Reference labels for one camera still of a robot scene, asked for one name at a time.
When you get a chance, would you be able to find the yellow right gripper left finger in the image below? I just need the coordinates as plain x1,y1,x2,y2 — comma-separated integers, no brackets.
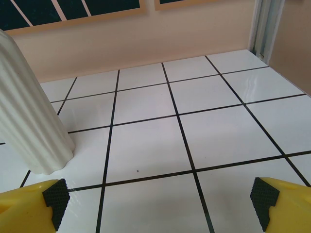
0,179,70,233

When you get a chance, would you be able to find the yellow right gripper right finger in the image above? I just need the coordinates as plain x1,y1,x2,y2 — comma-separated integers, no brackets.
250,177,311,233

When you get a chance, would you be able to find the white ribbed vase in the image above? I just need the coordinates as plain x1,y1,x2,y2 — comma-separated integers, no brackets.
0,29,75,175

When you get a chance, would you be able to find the aluminium frame post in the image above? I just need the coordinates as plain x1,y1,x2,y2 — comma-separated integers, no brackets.
247,0,284,60

